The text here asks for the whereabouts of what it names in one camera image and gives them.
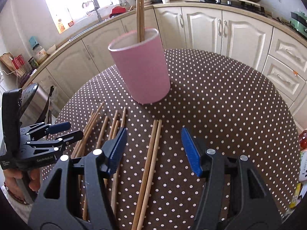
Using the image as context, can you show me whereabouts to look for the red bowl in sink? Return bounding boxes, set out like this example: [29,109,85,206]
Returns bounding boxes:
[109,6,126,18]

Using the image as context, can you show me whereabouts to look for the black gas stove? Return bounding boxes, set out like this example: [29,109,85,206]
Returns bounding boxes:
[196,0,267,17]

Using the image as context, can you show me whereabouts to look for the pink cylindrical utensil cup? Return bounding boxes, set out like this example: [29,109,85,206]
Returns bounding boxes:
[108,28,171,104]

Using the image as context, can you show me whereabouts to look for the wooden cutting board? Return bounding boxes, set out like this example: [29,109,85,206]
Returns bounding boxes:
[0,53,24,77]

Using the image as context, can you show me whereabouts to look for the glass jar with label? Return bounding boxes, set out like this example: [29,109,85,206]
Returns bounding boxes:
[32,43,48,65]

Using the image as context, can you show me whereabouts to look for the chrome kitchen faucet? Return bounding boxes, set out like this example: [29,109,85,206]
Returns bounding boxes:
[82,0,102,22]

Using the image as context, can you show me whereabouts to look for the colourful snack package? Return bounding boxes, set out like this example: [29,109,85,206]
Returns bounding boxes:
[290,130,306,209]

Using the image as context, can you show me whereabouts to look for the green electric grill appliance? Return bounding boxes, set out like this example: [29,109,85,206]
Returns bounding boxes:
[290,12,307,38]

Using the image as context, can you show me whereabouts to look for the person's left hand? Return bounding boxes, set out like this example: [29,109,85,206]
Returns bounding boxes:
[3,168,42,202]

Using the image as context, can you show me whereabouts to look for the cream lower kitchen cabinets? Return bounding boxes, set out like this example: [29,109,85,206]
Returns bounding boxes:
[29,2,306,131]

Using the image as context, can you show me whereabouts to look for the brown polka dot tablecloth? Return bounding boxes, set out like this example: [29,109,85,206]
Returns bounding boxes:
[57,49,300,229]

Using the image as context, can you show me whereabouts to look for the wooden chopstick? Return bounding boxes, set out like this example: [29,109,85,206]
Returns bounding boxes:
[140,0,145,42]
[111,107,126,215]
[71,111,95,158]
[137,120,162,229]
[136,0,140,43]
[103,109,119,187]
[131,120,158,230]
[71,102,104,158]
[105,120,120,192]
[82,116,109,221]

